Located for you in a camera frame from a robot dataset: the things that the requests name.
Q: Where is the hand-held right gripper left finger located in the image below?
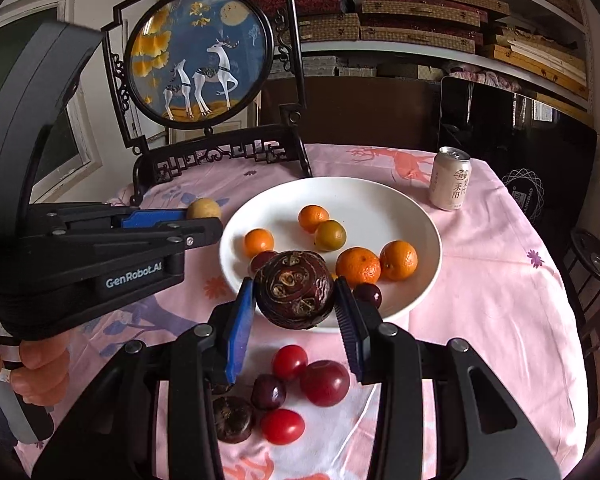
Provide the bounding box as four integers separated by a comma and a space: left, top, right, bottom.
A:
30, 276, 256, 480

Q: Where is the red plum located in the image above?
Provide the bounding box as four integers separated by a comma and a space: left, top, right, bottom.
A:
300, 359, 351, 408

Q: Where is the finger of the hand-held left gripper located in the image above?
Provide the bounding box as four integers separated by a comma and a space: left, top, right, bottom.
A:
55, 216, 224, 261
42, 204, 191, 233

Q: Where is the white wall shelf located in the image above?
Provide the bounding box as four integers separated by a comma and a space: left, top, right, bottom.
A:
300, 35, 592, 111

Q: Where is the white framed window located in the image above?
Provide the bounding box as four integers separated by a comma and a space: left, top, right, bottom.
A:
0, 0, 103, 205

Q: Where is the white plate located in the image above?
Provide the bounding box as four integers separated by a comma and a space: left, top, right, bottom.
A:
219, 176, 442, 333

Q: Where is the person's left hand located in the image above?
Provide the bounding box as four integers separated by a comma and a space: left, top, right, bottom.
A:
0, 327, 72, 409

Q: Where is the red cherry tomato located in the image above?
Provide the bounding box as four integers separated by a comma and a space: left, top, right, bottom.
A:
272, 344, 309, 381
260, 408, 306, 446

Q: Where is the pink patterned cloth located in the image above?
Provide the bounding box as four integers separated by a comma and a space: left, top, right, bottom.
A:
450, 66, 522, 92

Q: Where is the stack of woven boxes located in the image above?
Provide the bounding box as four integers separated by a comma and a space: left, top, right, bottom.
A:
167, 0, 593, 101

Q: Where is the dark wooden chair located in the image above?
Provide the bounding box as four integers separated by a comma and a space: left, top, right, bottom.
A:
560, 227, 600, 431

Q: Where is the white drink can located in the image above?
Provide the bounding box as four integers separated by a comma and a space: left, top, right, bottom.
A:
428, 146, 473, 212

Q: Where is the mandarin with stem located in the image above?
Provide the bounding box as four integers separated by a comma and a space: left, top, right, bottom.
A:
335, 246, 382, 285

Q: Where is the yellow plum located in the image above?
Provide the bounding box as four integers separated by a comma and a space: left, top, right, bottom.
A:
314, 219, 347, 253

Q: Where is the dark wooden cabinet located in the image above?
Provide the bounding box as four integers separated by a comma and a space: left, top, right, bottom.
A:
259, 76, 442, 153

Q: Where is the pink printed tablecloth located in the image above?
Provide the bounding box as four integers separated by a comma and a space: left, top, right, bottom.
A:
10, 142, 588, 480

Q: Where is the black glossy panel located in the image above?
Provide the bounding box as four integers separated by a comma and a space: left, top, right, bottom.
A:
437, 75, 599, 226

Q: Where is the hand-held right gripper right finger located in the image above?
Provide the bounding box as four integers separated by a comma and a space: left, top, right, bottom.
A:
333, 277, 563, 480

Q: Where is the tan longan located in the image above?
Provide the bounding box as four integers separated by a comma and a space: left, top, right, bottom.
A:
187, 197, 221, 221

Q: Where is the dark red cherry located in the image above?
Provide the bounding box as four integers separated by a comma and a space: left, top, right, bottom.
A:
353, 282, 383, 309

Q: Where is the dark purple plum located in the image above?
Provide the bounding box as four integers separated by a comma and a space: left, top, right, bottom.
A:
249, 250, 278, 276
250, 373, 287, 411

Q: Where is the round deer screen ornament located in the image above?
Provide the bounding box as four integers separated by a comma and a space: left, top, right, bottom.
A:
100, 0, 315, 207

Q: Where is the small mandarin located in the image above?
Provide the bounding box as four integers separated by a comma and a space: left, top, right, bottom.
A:
243, 228, 275, 258
298, 204, 330, 234

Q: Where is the large orange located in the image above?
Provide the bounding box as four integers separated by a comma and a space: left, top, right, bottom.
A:
379, 240, 419, 282

